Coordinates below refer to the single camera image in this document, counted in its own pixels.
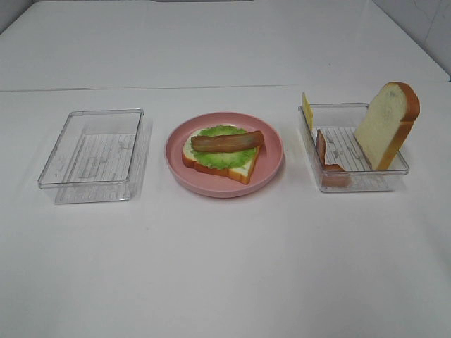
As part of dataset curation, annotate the green lettuce leaf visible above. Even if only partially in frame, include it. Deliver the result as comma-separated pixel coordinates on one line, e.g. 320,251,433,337
183,125,257,170

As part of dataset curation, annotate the bread slice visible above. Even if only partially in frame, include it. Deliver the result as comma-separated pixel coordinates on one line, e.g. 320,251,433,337
182,146,261,184
354,82,420,170

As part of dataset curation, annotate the brown bacon strip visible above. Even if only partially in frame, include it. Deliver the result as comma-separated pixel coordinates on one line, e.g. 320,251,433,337
191,130,264,153

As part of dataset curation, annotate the yellow cheese slice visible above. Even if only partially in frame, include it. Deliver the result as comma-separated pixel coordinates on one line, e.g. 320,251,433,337
302,92,314,131

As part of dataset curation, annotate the red bacon strip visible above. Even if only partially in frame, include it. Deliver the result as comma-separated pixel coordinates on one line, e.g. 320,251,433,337
316,130,350,188

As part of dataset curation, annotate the pink round plate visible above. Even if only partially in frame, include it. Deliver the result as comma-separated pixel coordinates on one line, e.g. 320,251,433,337
165,112,284,198

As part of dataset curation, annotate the clear right plastic tray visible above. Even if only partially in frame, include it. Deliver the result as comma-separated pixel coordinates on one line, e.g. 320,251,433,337
298,103,409,192

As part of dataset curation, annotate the clear plastic tray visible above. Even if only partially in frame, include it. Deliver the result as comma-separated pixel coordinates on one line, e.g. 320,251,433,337
37,108,152,204
298,103,409,192

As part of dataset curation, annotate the clear left plastic tray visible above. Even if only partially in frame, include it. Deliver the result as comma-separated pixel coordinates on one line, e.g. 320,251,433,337
37,108,152,204

